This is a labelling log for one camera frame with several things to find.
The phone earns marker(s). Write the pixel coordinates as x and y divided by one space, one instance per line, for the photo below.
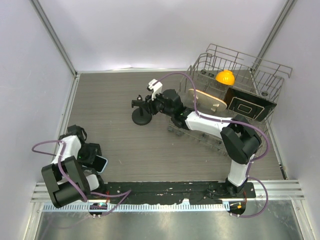
99 163

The grey wire dish rack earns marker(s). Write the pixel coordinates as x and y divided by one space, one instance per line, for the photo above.
250 86

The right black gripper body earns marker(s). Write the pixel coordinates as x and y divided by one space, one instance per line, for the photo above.
156 105

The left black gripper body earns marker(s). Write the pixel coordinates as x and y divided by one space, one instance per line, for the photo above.
86 153

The black phone stand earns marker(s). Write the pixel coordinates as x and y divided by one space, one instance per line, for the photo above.
140 116

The orange bowl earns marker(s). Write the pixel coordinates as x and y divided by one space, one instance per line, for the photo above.
226 77

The black square plate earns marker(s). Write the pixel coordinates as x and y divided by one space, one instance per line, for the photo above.
248 104

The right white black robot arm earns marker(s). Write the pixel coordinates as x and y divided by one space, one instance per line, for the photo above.
240 141

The white slotted cable duct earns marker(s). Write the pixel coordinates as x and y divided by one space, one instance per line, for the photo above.
125 208

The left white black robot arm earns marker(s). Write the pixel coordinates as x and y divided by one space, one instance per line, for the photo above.
74 173

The aluminium frame rail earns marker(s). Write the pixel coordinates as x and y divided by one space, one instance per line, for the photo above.
276 189

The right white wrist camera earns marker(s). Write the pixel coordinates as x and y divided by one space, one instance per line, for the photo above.
155 87

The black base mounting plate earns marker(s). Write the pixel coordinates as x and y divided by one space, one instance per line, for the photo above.
174 192

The oval wooden board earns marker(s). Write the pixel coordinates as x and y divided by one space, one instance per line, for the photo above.
206 100

